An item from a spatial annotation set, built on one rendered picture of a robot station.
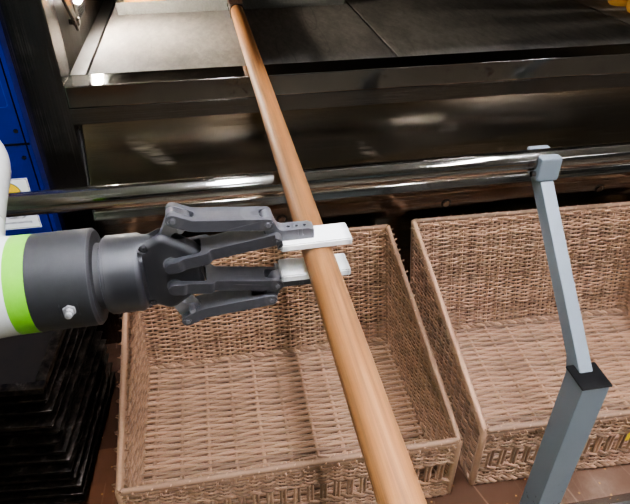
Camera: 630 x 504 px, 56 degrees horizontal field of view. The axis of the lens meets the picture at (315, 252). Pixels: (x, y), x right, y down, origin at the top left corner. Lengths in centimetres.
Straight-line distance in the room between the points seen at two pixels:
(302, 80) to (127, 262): 66
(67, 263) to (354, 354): 26
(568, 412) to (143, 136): 85
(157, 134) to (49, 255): 64
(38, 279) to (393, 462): 33
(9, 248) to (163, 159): 64
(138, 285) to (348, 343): 20
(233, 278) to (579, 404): 51
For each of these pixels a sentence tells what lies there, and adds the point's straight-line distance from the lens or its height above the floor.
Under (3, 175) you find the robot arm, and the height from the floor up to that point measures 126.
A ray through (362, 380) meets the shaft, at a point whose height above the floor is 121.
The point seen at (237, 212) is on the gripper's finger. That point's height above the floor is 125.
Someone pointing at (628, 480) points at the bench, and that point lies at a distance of 128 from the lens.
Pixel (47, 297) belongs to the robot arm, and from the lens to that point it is 56.
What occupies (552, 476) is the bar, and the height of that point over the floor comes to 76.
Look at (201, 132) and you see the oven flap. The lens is 117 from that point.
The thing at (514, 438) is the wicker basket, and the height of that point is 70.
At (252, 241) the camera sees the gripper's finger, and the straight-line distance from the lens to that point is 56.
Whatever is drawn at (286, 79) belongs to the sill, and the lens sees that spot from 112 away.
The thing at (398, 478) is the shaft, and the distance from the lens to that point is 40.
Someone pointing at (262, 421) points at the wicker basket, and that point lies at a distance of 122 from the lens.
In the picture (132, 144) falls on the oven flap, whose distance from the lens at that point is 118.
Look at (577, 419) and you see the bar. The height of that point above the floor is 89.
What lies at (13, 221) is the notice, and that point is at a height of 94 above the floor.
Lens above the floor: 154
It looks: 36 degrees down
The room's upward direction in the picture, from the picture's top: straight up
